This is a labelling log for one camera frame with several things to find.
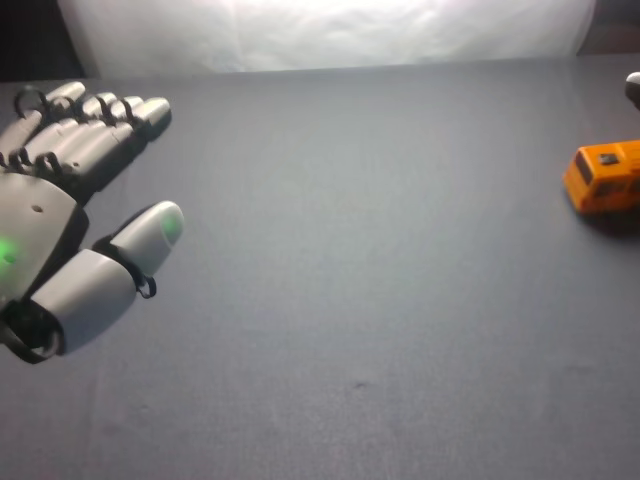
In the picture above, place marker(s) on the white backdrop sheet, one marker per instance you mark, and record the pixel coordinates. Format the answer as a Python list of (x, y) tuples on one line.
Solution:
[(320, 32)]

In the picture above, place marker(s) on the grey table cloth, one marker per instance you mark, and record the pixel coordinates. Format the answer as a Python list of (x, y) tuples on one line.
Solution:
[(360, 280)]

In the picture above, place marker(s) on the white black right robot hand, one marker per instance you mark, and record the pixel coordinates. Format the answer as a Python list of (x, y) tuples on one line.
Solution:
[(634, 87)]

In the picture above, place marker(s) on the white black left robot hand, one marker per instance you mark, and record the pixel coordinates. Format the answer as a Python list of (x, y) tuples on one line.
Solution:
[(40, 220)]

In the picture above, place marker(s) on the orange toy truck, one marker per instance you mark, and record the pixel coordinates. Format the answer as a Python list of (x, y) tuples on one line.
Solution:
[(607, 185)]

